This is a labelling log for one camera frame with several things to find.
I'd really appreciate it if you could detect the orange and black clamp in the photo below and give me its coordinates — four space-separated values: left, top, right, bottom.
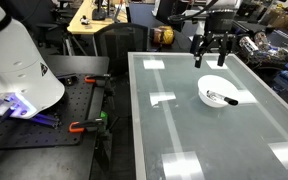
84 73 112 89
68 118 106 134

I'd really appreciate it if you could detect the black stand on desk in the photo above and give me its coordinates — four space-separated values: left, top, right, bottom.
91 0 107 22

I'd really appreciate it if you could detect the blue lit cable bundle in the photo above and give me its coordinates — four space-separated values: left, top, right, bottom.
29 113 61 130

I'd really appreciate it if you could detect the brown round object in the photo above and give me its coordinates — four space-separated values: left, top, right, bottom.
150 25 176 46

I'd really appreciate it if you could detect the silver metallic equipment pile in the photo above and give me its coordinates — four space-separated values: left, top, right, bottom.
238 31 287 64

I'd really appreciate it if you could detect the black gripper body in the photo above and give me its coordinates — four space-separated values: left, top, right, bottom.
205 9 236 44

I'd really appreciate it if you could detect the small green object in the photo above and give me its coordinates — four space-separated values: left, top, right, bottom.
99 111 109 123

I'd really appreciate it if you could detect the black monitor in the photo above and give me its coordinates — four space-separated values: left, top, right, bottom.
155 0 187 24

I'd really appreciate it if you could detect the small white desk item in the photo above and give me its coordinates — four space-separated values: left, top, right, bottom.
79 14 91 26

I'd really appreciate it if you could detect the black mesh office chair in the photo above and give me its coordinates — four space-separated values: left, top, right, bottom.
93 22 149 76

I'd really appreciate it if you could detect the small black box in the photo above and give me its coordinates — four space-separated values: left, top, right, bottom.
55 73 79 86

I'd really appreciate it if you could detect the black and white marker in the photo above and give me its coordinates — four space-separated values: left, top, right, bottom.
206 89 239 107

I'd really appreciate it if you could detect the white bowl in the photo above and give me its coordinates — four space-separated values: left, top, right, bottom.
197 74 240 109

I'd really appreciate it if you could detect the light wooden desk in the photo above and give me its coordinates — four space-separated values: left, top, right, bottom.
66 0 129 36

